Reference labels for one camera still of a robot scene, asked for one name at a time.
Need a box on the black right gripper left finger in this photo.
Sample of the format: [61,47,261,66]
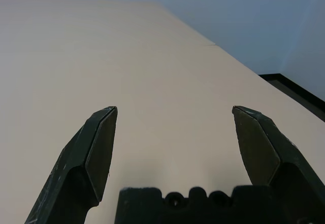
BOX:
[24,106,118,224]

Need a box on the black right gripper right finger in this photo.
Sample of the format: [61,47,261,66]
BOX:
[232,105,325,219]

